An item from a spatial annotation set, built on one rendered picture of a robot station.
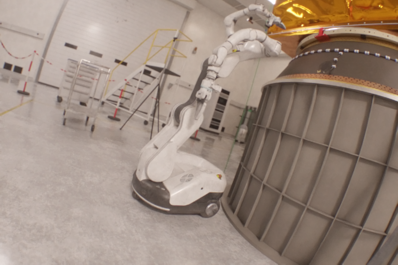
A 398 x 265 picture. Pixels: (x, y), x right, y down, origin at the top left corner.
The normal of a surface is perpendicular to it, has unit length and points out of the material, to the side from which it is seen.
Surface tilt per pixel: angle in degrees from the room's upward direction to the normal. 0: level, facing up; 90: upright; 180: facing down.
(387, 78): 62
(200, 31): 90
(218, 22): 90
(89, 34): 90
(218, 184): 90
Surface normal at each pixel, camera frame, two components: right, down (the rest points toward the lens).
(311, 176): -0.77, -0.23
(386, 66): -0.34, -0.59
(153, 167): 0.48, 0.18
